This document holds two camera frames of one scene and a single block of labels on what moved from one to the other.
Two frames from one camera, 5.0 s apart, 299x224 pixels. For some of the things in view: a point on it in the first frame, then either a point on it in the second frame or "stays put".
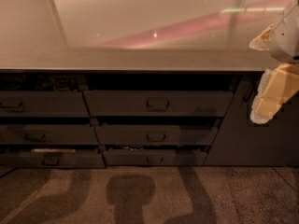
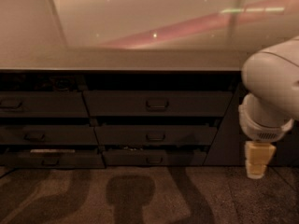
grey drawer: x=155 y=134 stays put
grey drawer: x=155 y=104 stays put
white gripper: x=286 y=36 to x=263 y=130
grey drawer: x=43 y=104 stays put
